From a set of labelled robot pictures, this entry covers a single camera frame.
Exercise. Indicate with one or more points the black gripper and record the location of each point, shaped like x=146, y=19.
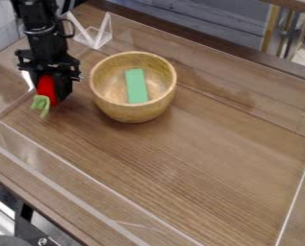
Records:
x=60, y=63

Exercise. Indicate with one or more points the red plush strawberry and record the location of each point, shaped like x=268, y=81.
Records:
x=44, y=97

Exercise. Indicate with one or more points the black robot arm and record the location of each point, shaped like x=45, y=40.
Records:
x=41, y=27

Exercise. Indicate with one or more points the wooden bowl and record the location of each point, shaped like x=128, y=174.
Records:
x=105, y=81

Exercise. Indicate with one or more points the green rectangular block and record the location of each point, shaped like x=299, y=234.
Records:
x=135, y=86

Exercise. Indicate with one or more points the clear acrylic corner bracket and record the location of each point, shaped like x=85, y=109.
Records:
x=92, y=37

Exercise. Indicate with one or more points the clear acrylic tray wall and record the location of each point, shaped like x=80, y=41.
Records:
x=96, y=215

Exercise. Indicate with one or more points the black table leg frame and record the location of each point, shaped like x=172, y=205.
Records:
x=25, y=231

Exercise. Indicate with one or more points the gold metal frame background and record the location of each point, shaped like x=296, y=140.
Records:
x=284, y=28

